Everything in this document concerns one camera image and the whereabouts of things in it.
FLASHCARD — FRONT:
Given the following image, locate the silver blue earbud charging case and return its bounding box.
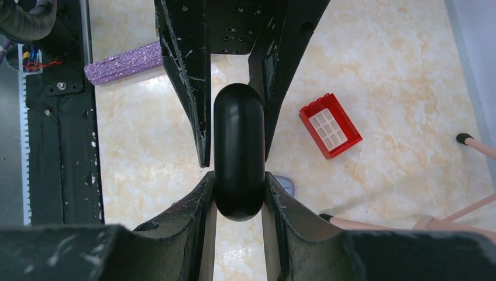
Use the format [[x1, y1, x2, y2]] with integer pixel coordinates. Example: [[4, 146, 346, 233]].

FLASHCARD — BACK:
[[274, 175, 295, 197]]

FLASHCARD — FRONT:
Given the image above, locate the pink music stand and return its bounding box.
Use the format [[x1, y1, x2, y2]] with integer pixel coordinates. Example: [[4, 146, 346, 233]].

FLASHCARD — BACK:
[[318, 132, 496, 235]]

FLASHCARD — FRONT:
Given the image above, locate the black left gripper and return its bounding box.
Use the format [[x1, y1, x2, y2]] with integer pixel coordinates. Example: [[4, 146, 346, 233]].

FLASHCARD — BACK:
[[154, 0, 330, 168]]

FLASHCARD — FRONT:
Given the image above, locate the black oval earbud case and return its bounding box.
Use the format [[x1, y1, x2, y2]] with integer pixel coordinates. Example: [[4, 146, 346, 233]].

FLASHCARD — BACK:
[[213, 83, 265, 222]]

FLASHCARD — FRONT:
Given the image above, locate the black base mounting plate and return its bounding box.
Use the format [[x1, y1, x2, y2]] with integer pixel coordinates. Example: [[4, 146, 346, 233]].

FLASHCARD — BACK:
[[18, 1, 104, 225]]

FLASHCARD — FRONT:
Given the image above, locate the purple glitter microphone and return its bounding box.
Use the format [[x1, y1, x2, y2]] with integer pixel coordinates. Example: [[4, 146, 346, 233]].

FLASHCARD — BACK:
[[84, 42, 163, 85]]

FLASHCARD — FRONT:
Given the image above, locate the red toy window brick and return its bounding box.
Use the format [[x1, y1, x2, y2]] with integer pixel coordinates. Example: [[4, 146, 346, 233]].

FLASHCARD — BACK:
[[299, 93, 363, 159]]

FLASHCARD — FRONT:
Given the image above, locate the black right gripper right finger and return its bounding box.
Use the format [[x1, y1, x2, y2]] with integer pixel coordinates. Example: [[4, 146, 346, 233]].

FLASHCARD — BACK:
[[263, 173, 495, 280]]

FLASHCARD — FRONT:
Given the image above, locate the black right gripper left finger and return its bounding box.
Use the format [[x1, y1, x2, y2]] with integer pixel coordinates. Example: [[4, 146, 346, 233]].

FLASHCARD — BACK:
[[1, 172, 216, 280]]

